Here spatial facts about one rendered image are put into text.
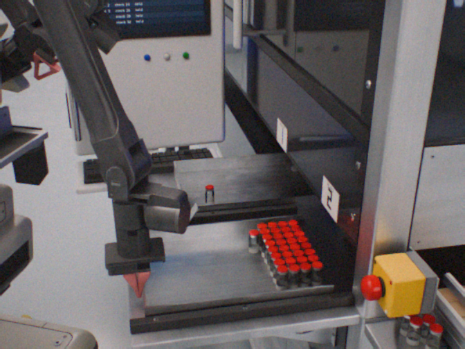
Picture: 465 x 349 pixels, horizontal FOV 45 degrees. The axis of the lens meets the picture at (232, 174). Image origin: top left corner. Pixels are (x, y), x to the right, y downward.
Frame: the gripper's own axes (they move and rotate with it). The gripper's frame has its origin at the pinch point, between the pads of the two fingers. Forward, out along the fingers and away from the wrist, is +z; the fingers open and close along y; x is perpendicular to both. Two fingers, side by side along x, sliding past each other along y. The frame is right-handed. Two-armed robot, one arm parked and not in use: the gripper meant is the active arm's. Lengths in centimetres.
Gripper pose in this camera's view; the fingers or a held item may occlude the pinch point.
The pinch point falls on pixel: (138, 291)
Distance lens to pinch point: 106.2
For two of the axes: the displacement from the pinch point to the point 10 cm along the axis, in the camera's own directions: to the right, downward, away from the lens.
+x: -2.0, -4.2, 8.8
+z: 0.1, 9.0, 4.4
